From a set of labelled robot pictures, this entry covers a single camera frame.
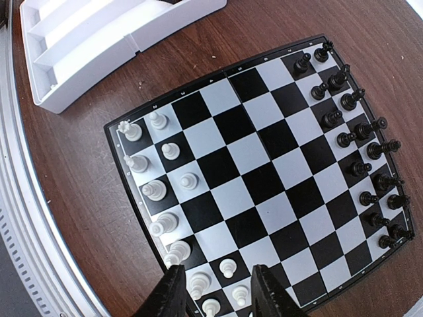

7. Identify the white chess pawn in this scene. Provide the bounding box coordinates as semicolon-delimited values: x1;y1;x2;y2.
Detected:
149;112;168;130
161;143;180;160
219;258;237;279
190;272;212;300
118;121;143;142

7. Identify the front aluminium rail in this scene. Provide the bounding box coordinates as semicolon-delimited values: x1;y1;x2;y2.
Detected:
1;1;109;316

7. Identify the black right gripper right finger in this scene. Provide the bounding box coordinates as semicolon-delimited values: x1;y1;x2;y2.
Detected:
250;265;304;317

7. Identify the black white chess board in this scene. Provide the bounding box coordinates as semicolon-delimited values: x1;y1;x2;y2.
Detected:
104;35;415;316

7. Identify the white plastic compartment tray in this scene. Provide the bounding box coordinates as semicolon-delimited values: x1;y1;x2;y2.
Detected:
20;0;227;114

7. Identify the row of black chess pieces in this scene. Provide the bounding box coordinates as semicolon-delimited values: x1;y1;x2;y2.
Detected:
274;43;414;258

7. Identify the white knight chess piece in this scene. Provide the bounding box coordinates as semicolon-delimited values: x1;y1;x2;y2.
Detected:
124;155;149;173

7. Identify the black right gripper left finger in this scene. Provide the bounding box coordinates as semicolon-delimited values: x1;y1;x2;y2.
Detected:
132;265;188;317

